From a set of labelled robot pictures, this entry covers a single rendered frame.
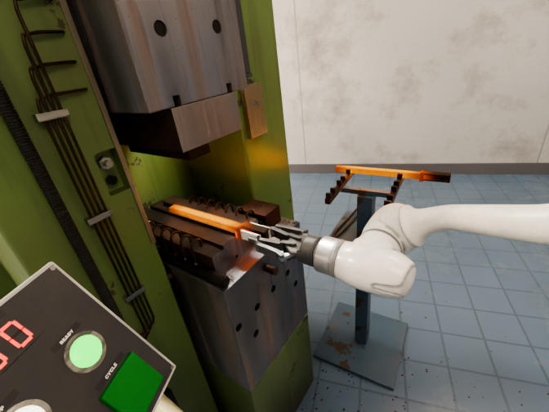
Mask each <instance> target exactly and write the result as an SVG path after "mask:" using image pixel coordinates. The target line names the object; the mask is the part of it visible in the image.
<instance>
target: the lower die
mask: <svg viewBox="0 0 549 412"><path fill-rule="evenodd" d="M162 202H166V203H169V204H178V205H181V206H184V207H187V208H192V209H195V210H199V211H201V212H205V213H210V214H212V215H216V216H218V217H223V218H227V219H230V220H233V221H236V222H241V223H244V222H245V221H248V222H252V223H256V224H258V221H257V218H254V217H248V219H246V218H245V215H243V214H239V213H237V216H235V215H234V213H233V212H231V211H227V213H225V210H224V209H221V208H217V210H215V207H212V206H209V205H208V208H206V204H199V205H197V202H194V201H190V202H191V203H189V200H187V199H182V198H178V197H175V196H172V197H171V198H169V199H166V200H163V199H162V200H160V201H158V202H157V203H155V204H152V205H150V209H149V210H147V211H145V214H146V216H147V218H148V221H152V222H154V224H155V225H156V224H161V225H162V226H163V228H165V227H170V228H171V229H172V232H173V231H179V232H180V233H181V235H182V236H183V235H190V236H191V239H192V241H193V240H194V239H196V238H199V239H201V240H202V243H203V247H200V244H199V242H198V241H196V242H195V243H194V245H193V248H194V253H195V256H196V258H197V261H198V263H199V264H200V265H203V266H205V267H208V268H210V269H212V270H214V271H217V272H219V273H222V272H223V271H224V270H225V269H226V268H228V267H229V266H230V265H231V264H232V263H233V262H235V261H236V260H237V259H238V258H240V257H241V256H242V255H243V254H244V253H245V252H246V251H248V250H249V249H250V248H251V247H252V246H253V245H254V244H252V243H249V242H248V241H247V240H243V239H238V236H237V232H236V231H233V230H231V229H228V228H225V227H222V226H218V225H215V224H212V223H209V222H205V221H202V220H199V219H197V218H193V217H189V216H186V215H184V214H180V213H176V212H173V211H171V210H167V209H165V208H160V207H158V206H156V205H158V204H160V203H162ZM160 232H161V228H160V227H159V226H157V227H156V228H155V229H154V233H155V236H156V238H157V241H158V244H159V245H160V247H161V248H164V246H163V242H162V240H161V237H160ZM163 238H164V239H165V242H166V245H167V247H168V250H169V251H171V252H173V249H172V245H171V242H170V232H169V230H165V231H164V232H163ZM172 240H173V243H174V245H175V248H176V251H177V253H178V255H180V256H182V257H184V256H183V253H182V251H181V246H180V237H179V235H178V234H177V233H176V234H175V235H174V236H173V237H172ZM182 243H183V246H184V249H185V253H186V256H187V258H188V259H189V260H191V261H193V262H194V259H193V255H192V252H191V250H190V244H191V243H190V241H189V238H188V237H185V238H184V239H183V241H182ZM173 253H174V252H173ZM236 255H238V257H237V258H236V257H235V256H236Z"/></svg>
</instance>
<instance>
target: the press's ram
mask: <svg viewBox="0 0 549 412"><path fill-rule="evenodd" d="M66 2H67V5H68V7H69V11H70V13H71V16H72V18H73V20H74V24H75V26H76V29H77V31H78V35H79V37H80V39H81V42H82V45H83V48H84V51H85V52H86V55H87V59H88V61H89V64H90V66H91V70H92V72H93V74H94V77H95V79H96V83H97V85H98V88H99V90H100V94H101V96H102V98H103V101H104V103H105V107H106V109H107V111H108V113H132V114H152V113H154V112H158V111H161V110H167V109H170V108H173V107H175V105H185V104H189V103H192V102H196V101H201V100H204V99H208V98H211V97H214V96H219V95H223V94H226V93H227V92H235V91H238V90H242V89H244V88H247V87H248V85H247V79H246V74H245V68H244V63H243V52H242V47H241V41H240V36H239V25H238V20H237V14H236V8H235V3H234V0H66Z"/></svg>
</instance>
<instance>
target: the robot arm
mask: <svg viewBox="0 0 549 412"><path fill-rule="evenodd" d="M264 227H268V228H270V229H269V231H268V233H269V237H270V234H271V238H272V237H275V238H277V239H280V240H282V241H279V240H271V239H266V238H261V235H258V234H256V233H252V232H250V231H246V230H242V229H241V230H240V233H241V237H242V239H243V240H247V241H248V242H249V243H252V244H255V245H256V251H257V252H259V253H262V254H265V255H266V256H268V257H271V258H273V259H276V260H278V261H279V262H280V263H281V264H284V263H285V260H287V259H289V258H292V259H298V260H299V261H300V262H301V263H303V264H306V265H308V266H312V267H313V268H314V269H315V270H316V271H317V272H320V273H323V274H325V275H330V276H331V277H333V278H337V279H339V280H341V281H343V282H344V283H346V284H347V285H349V286H351V287H353V288H355V289H358V290H361V291H364V292H366V293H371V294H374V295H378V296H382V297H387V298H404V297H405V296H406V295H407V294H408V293H409V291H410V290H411V288H412V287H413V283H414V280H415V276H416V272H417V268H416V265H415V263H414V262H413V261H411V260H410V259H409V258H408V257H406V256H405V254H407V253H409V252H410V251H412V250H414V249H415V248H417V247H419V246H422V245H424V243H425V240H426V237H427V236H428V235H431V234H433V233H436V232H439V231H449V230H451V231H465V232H470V233H474V234H479V235H487V236H492V237H497V238H502V239H507V240H515V241H520V242H525V243H531V244H546V245H549V204H450V205H441V206H435V207H430V208H421V209H416V208H413V207H412V206H410V205H404V204H398V203H393V204H388V205H385V206H383V207H382V208H380V209H378V210H377V211H376V212H375V213H374V214H373V216H372V217H371V218H370V219H369V221H368V223H367V224H366V226H365V227H364V229H363V232H362V234H361V236H360V237H359V238H357V239H355V240H354V241H353V242H350V241H345V240H340V239H337V238H333V237H330V236H324V237H323V238H322V237H318V236H316V235H309V230H308V229H304V228H296V227H292V226H285V225H281V224H276V225H275V226H271V227H269V226H264ZM280 228H281V230H280Z"/></svg>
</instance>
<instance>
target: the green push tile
mask: <svg viewBox="0 0 549 412"><path fill-rule="evenodd" d="M162 381H163V376H162V375H161V374H160V373H159V372H157V371H156V370H155V369H153V368H152V367H151V366H150V365H148V364H147V363H146V362H145V361H143V360H142V359H141V358H140V357H139V356H138V355H137V354H135V353H134V352H129V353H128V354H127V356H126V358H125V359H124V361H123V363H122V364H121V365H120V366H119V368H118V370H117V371H116V373H115V374H114V376H113V377H112V379H111V380H110V381H109V383H108V385H107V386H106V388H105V390H104V391H103V392H102V394H101V395H100V397H99V399H98V401H100V402H102V403H103V404H104V405H106V406H108V407H109V408H110V409H111V410H113V411H114V412H146V411H147V410H148V408H149V406H150V403H151V401H152V400H153V398H154V395H155V393H156V392H157V390H158V387H159V385H160V383H161V382H162Z"/></svg>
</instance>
